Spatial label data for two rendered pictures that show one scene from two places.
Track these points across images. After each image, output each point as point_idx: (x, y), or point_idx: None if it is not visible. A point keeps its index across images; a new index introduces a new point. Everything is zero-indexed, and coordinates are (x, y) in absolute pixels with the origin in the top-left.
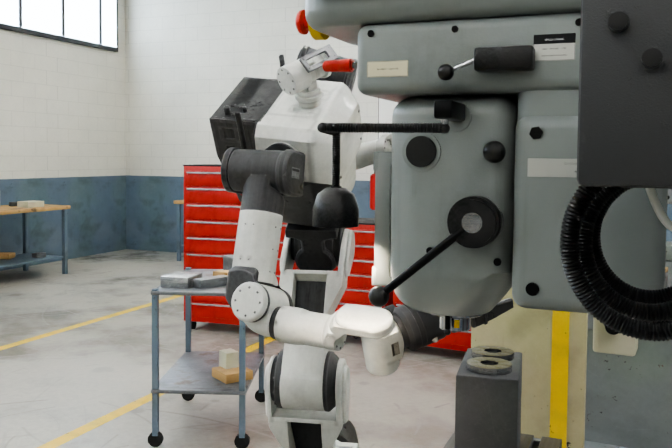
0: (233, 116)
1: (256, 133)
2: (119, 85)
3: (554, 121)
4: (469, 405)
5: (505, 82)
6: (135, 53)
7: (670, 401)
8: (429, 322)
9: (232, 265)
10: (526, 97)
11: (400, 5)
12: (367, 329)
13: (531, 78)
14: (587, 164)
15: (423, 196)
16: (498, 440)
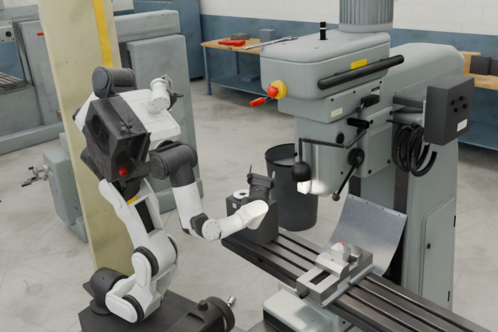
0: (128, 133)
1: (150, 139)
2: None
3: (373, 115)
4: (264, 220)
5: (364, 107)
6: None
7: None
8: (268, 196)
9: (188, 217)
10: (366, 110)
11: (342, 87)
12: (264, 212)
13: None
14: (445, 140)
15: (339, 154)
16: (273, 227)
